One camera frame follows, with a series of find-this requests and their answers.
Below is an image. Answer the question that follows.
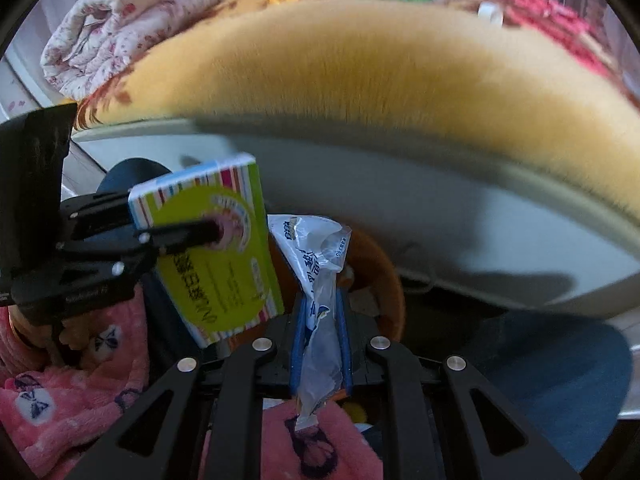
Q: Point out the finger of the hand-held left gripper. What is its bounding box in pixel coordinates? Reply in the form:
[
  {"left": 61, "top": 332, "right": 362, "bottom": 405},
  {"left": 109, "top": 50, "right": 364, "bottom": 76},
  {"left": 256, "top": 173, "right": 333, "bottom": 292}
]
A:
[
  {"left": 60, "top": 192, "right": 135, "bottom": 228},
  {"left": 55, "top": 217, "right": 224, "bottom": 273}
]

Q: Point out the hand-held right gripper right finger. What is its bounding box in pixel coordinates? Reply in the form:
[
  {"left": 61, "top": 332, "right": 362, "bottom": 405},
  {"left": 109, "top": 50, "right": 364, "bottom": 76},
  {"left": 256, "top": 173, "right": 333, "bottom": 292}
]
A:
[{"left": 334, "top": 290, "right": 571, "bottom": 480}]

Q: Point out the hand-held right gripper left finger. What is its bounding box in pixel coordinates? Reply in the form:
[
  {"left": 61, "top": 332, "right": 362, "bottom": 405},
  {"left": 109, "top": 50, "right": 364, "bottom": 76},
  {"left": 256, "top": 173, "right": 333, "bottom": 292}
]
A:
[{"left": 65, "top": 292, "right": 307, "bottom": 480}]

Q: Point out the green striped medicine box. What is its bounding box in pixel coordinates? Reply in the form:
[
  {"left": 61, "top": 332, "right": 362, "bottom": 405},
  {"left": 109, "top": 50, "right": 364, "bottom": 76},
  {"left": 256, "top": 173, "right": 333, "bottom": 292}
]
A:
[{"left": 127, "top": 154, "right": 286, "bottom": 350}]

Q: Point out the orange-brown waste bin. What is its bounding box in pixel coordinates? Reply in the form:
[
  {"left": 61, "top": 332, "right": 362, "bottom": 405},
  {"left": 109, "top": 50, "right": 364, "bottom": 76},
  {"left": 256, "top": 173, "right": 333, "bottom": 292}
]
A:
[{"left": 270, "top": 230, "right": 406, "bottom": 346}]

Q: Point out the white plastic wrapper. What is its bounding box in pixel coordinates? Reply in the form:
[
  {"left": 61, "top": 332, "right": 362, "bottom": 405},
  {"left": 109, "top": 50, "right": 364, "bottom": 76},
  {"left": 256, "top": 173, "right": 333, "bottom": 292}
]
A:
[{"left": 268, "top": 214, "right": 352, "bottom": 431}]

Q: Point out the folded floral quilt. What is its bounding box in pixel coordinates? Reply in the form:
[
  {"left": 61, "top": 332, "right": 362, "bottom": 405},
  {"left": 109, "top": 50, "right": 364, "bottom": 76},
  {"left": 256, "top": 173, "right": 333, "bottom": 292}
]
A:
[{"left": 40, "top": 0, "right": 258, "bottom": 103}]

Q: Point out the pink fleece clothing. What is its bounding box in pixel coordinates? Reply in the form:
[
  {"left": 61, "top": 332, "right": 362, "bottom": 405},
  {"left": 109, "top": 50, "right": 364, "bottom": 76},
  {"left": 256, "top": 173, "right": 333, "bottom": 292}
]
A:
[{"left": 0, "top": 290, "right": 386, "bottom": 480}]

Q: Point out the blue denim cloth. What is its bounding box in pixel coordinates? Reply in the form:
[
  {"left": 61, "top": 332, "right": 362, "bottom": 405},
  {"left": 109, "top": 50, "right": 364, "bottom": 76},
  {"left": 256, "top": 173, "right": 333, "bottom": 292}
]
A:
[{"left": 465, "top": 310, "right": 633, "bottom": 473}]

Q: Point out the yellow floral blanket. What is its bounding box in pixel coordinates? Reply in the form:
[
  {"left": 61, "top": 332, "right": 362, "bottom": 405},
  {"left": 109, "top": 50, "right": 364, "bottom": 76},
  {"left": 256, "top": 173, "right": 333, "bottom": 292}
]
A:
[{"left": 75, "top": 0, "right": 640, "bottom": 223}]

